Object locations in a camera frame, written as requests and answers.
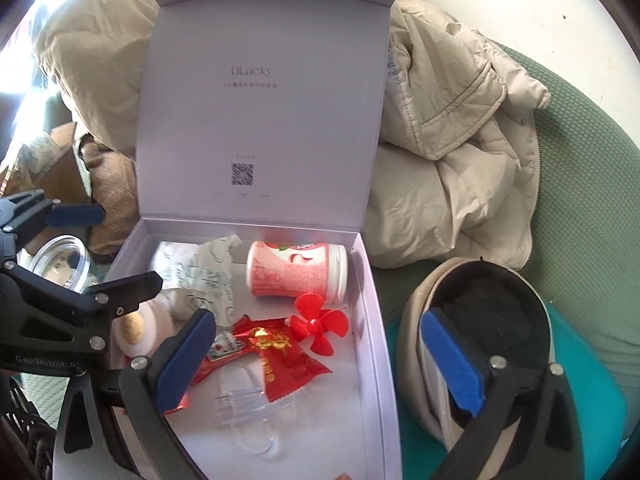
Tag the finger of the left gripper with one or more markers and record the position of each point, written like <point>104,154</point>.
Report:
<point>111,299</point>
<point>26,214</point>

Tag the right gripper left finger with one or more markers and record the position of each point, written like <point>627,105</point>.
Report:
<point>90,444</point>

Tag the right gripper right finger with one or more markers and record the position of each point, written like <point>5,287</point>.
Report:
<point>526,413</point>

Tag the white round pod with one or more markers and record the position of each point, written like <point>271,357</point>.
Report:
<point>141,332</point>

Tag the clear plastic clip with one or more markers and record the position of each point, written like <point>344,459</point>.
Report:
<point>242,407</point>

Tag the red gold snack packet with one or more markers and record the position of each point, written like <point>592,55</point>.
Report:
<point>285,365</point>

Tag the red plastic propeller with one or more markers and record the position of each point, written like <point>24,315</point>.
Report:
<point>313,320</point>

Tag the red ketchup sachet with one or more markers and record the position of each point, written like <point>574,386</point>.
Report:
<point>215,359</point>

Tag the brown cardboard box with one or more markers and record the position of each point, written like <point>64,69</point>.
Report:
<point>49,163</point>

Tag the clear glass jar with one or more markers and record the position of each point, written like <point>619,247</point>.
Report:
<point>62,259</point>

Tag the teal foam mat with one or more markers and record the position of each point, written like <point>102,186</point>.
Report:
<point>600,405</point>

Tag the white patterned wipe packet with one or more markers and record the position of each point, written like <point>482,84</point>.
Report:
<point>197,276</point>

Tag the brown quilted garment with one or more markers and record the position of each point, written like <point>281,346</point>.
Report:
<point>113,186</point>

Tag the beige cap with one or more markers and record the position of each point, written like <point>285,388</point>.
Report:
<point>468,321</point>

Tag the pink white canister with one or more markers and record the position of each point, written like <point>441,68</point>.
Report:
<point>293,270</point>

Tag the open white gift box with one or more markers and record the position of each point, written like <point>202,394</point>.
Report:
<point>260,118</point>

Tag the beige puffer jacket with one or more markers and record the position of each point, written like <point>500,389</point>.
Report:
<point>96,49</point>

